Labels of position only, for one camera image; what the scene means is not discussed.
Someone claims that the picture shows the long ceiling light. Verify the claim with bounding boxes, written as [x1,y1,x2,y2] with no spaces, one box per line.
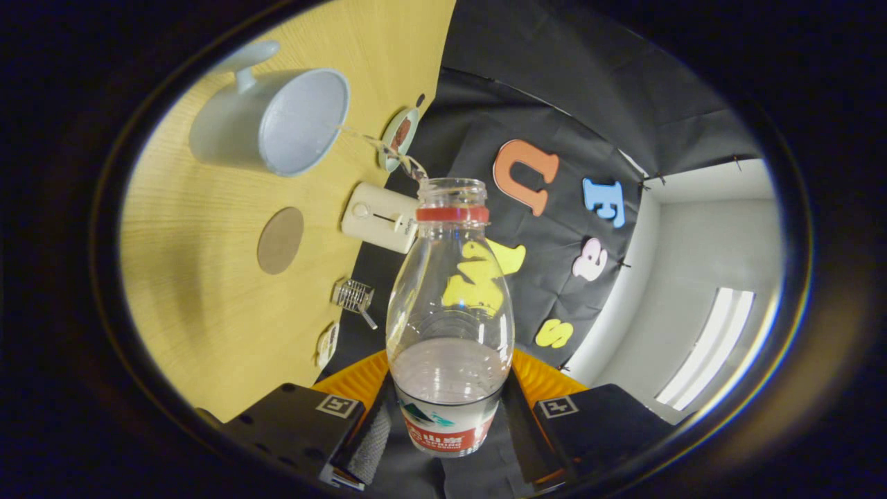
[655,288,756,411]

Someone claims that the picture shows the cream toaster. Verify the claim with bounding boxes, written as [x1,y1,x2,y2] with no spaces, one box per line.
[341,182,419,254]

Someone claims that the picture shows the pale grey cup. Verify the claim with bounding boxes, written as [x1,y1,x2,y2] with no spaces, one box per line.
[188,40,351,177]

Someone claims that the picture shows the clear plastic juice bottle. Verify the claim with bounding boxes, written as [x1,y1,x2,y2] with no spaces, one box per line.
[385,177,516,458]

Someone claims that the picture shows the round brown coaster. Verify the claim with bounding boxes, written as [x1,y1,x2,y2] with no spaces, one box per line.
[257,207,305,275]

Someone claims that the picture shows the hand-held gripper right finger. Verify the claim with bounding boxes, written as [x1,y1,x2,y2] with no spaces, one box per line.
[502,349,674,484]

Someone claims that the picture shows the small wire basket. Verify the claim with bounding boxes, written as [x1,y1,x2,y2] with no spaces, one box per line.
[331,278,379,331]

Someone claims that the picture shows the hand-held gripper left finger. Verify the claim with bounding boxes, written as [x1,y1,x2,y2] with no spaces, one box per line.
[222,350,394,486]

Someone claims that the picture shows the wooden table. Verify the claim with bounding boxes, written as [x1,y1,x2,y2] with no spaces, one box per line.
[119,0,458,423]

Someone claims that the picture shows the small pale green plate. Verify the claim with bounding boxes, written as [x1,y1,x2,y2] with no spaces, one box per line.
[378,107,421,173]

